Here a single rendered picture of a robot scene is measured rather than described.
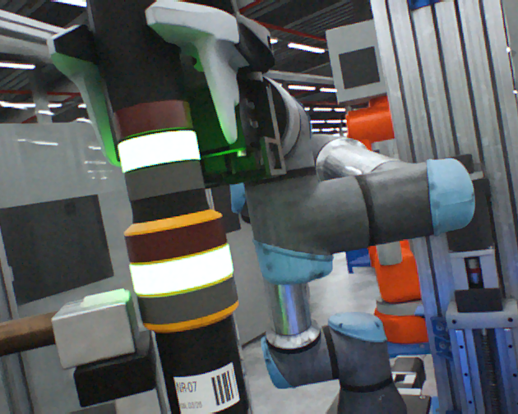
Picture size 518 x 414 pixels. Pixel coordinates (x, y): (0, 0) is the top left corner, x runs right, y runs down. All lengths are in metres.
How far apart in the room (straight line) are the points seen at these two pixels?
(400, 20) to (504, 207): 0.46
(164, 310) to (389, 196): 0.31
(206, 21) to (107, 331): 0.13
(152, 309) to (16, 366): 0.85
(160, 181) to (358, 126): 4.06
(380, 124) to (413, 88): 3.14
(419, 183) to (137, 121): 0.33
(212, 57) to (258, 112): 0.10
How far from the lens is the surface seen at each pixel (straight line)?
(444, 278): 1.14
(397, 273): 4.18
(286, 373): 1.03
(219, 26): 0.22
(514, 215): 1.13
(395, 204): 0.46
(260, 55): 0.26
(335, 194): 0.46
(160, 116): 0.20
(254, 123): 0.30
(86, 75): 0.23
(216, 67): 0.21
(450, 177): 0.49
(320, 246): 0.46
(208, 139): 0.28
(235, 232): 4.80
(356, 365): 1.04
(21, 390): 1.06
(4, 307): 1.02
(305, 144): 0.46
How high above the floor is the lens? 1.59
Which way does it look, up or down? 3 degrees down
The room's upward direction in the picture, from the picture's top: 11 degrees counter-clockwise
